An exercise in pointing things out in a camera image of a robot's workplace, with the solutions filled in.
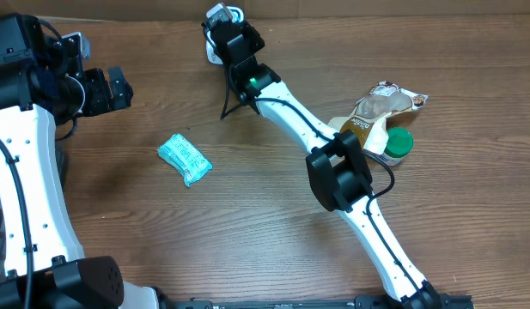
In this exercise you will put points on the teal tissue pack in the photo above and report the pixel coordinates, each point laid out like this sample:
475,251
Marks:
178,152

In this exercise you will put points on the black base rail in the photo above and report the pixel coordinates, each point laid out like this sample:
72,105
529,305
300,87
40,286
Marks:
360,302

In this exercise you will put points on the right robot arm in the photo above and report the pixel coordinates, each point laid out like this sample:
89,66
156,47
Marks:
338,171

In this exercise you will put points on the brown beige snack pouch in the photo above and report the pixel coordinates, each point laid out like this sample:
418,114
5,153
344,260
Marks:
368,119

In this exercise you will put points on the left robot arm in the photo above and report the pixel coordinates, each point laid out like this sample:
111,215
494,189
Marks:
42,86

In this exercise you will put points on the white barcode scanner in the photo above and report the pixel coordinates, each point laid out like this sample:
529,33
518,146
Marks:
210,46

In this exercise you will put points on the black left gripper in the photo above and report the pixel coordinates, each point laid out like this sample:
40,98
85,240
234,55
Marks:
104,99

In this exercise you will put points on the green lid jar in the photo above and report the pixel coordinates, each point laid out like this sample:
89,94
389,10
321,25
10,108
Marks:
399,144

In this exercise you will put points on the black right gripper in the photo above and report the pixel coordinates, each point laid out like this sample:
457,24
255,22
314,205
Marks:
251,35

